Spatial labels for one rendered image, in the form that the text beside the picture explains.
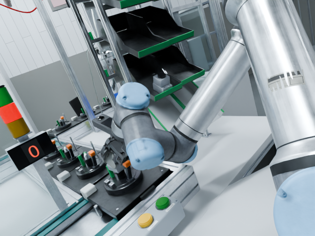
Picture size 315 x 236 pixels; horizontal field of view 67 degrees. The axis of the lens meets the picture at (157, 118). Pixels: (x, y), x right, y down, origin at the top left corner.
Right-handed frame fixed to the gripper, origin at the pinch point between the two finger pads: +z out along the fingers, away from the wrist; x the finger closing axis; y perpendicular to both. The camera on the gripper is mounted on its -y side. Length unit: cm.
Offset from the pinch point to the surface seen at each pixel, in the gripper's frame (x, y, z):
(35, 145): -17.6, -15.8, -2.8
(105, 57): 56, -72, 35
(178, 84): 32.9, -3.9, -14.7
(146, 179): 4.4, 13.8, 0.9
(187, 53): 117, -46, 34
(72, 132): 27, -67, 97
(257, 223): 11.5, 44.2, -16.5
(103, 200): -9.7, 9.2, 6.0
